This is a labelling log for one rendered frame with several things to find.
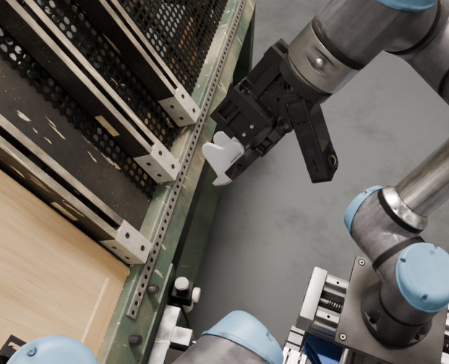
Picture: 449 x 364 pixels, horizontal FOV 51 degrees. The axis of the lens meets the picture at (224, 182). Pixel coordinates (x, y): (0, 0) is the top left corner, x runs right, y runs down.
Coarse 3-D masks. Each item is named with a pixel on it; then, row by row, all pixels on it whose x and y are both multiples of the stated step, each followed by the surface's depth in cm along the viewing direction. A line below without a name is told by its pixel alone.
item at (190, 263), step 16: (240, 64) 248; (240, 80) 257; (208, 176) 233; (208, 192) 227; (208, 208) 222; (192, 224) 217; (208, 224) 217; (192, 240) 212; (192, 256) 208; (176, 272) 203; (192, 272) 203; (176, 304) 195
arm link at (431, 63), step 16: (448, 0) 49; (448, 16) 48; (432, 32) 47; (448, 32) 47; (416, 48) 48; (432, 48) 48; (448, 48) 47; (416, 64) 51; (432, 64) 48; (448, 64) 47; (432, 80) 49
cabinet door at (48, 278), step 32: (0, 192) 98; (0, 224) 98; (32, 224) 104; (64, 224) 111; (0, 256) 97; (32, 256) 103; (64, 256) 110; (96, 256) 118; (0, 288) 96; (32, 288) 102; (64, 288) 109; (96, 288) 117; (0, 320) 95; (32, 320) 101; (64, 320) 108; (96, 320) 116; (96, 352) 114
